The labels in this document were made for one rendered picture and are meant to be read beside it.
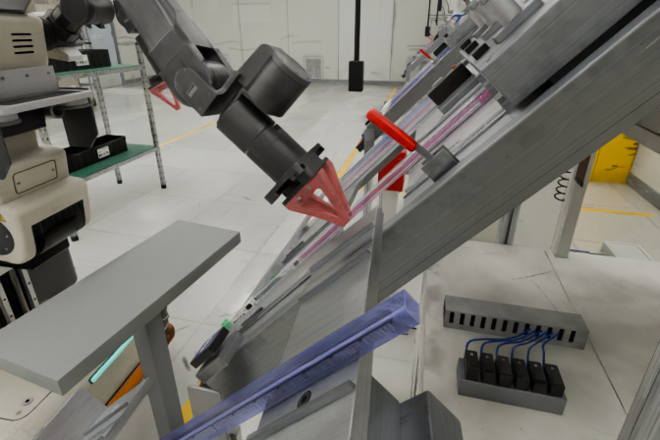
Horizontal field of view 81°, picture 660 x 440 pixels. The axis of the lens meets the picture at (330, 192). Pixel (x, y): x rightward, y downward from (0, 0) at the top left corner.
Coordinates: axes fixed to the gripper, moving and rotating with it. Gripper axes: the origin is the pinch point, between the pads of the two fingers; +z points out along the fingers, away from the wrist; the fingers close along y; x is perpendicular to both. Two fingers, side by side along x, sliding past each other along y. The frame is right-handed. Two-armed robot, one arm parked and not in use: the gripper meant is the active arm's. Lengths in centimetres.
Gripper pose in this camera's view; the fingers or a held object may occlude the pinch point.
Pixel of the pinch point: (344, 216)
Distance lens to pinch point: 50.7
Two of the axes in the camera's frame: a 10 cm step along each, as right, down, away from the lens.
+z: 7.3, 6.8, 0.8
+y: 2.5, -3.6, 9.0
